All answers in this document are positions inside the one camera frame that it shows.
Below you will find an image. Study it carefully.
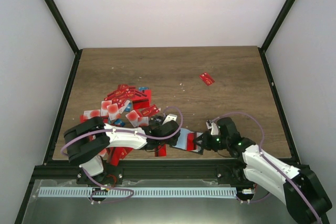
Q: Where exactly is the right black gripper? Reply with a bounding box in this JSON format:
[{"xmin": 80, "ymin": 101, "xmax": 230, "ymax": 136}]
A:
[{"xmin": 193, "ymin": 131, "xmax": 229, "ymax": 152}]

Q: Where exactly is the black leather card holder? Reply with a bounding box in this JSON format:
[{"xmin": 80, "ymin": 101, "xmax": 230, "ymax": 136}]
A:
[{"xmin": 170, "ymin": 128, "xmax": 204, "ymax": 155}]

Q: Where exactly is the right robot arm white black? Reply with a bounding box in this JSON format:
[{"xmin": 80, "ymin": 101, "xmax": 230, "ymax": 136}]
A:
[{"xmin": 193, "ymin": 118, "xmax": 332, "ymax": 223}]

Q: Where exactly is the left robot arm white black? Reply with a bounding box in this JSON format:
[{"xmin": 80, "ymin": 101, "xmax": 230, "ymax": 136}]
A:
[{"xmin": 61, "ymin": 116, "xmax": 181, "ymax": 184}]

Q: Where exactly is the black VIP card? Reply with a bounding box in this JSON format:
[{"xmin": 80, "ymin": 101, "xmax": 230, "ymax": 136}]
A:
[{"xmin": 149, "ymin": 115, "xmax": 165, "ymax": 126}]

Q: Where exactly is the red VIP card centre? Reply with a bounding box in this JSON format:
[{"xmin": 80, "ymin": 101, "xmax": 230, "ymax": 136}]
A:
[{"xmin": 140, "ymin": 104, "xmax": 161, "ymax": 117}]

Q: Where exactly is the red card black stripe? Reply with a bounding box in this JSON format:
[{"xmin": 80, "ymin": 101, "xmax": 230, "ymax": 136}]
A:
[{"xmin": 154, "ymin": 145, "xmax": 167, "ymax": 157}]

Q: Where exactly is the blue card top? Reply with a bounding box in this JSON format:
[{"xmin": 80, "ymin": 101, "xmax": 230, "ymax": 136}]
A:
[{"xmin": 138, "ymin": 87, "xmax": 149, "ymax": 91}]

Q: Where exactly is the red VIP card top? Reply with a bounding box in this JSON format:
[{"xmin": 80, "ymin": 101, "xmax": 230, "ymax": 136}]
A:
[{"xmin": 104, "ymin": 88, "xmax": 130, "ymax": 101}]

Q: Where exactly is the white red circle card upper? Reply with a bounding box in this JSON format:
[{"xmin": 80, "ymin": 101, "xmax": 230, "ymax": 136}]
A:
[{"xmin": 107, "ymin": 103, "xmax": 121, "ymax": 121}]

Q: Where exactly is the white red circle card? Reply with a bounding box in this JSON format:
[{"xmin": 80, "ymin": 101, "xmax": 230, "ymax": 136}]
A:
[
  {"xmin": 107, "ymin": 103, "xmax": 121, "ymax": 121},
  {"xmin": 83, "ymin": 110, "xmax": 101, "ymax": 120}
]

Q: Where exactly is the lone red VIP card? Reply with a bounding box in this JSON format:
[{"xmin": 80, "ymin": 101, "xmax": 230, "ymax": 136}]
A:
[{"xmin": 199, "ymin": 72, "xmax": 215, "ymax": 86}]

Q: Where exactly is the white red circle card left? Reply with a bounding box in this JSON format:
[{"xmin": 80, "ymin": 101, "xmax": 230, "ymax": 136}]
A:
[{"xmin": 83, "ymin": 110, "xmax": 101, "ymax": 120}]

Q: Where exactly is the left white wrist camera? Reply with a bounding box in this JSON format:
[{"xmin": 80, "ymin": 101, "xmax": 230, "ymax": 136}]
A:
[{"xmin": 162, "ymin": 114, "xmax": 177, "ymax": 124}]

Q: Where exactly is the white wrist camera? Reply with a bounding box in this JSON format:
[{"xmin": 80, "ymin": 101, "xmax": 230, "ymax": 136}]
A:
[
  {"xmin": 162, "ymin": 114, "xmax": 177, "ymax": 124},
  {"xmin": 206, "ymin": 120, "xmax": 220, "ymax": 135}
]

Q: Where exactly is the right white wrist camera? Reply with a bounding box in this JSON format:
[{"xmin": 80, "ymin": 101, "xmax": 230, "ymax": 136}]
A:
[{"xmin": 206, "ymin": 120, "xmax": 220, "ymax": 135}]

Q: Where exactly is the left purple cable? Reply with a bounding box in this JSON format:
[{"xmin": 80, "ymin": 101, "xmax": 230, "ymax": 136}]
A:
[{"xmin": 60, "ymin": 106, "xmax": 184, "ymax": 205}]

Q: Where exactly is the black aluminium frame rail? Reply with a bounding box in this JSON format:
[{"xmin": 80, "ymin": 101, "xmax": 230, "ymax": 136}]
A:
[{"xmin": 33, "ymin": 158, "xmax": 243, "ymax": 180}]

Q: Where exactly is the light blue slotted cable duct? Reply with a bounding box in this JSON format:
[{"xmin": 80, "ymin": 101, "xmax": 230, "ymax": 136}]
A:
[{"xmin": 38, "ymin": 187, "xmax": 237, "ymax": 199}]

